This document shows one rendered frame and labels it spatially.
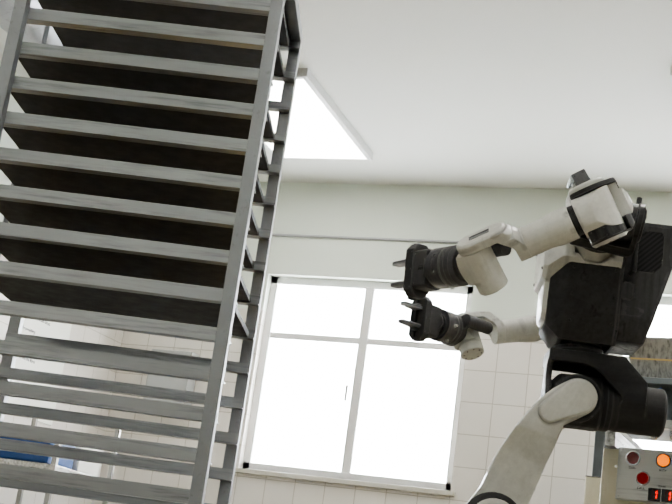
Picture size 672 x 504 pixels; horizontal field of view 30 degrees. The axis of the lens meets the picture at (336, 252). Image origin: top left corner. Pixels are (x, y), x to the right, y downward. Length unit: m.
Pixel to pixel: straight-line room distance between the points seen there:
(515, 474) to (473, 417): 4.87
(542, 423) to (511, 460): 0.11
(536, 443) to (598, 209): 0.62
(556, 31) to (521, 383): 2.57
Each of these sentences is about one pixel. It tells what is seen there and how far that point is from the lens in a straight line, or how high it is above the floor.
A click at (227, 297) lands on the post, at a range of 2.80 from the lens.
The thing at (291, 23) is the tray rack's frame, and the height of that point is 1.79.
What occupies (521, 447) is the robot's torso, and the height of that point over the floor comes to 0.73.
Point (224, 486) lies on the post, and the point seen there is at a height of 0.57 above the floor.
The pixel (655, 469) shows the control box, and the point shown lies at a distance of 3.49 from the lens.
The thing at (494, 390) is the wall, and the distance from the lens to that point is 7.78.
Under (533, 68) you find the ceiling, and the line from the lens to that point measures 6.40.
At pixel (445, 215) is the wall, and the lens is 8.15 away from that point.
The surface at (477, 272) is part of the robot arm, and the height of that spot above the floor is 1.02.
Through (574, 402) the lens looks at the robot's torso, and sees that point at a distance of 2.92.
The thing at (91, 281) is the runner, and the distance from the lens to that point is 2.89.
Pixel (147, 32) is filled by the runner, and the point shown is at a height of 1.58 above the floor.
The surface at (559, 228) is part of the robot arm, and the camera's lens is 2.55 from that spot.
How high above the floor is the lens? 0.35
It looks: 15 degrees up
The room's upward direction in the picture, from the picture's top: 8 degrees clockwise
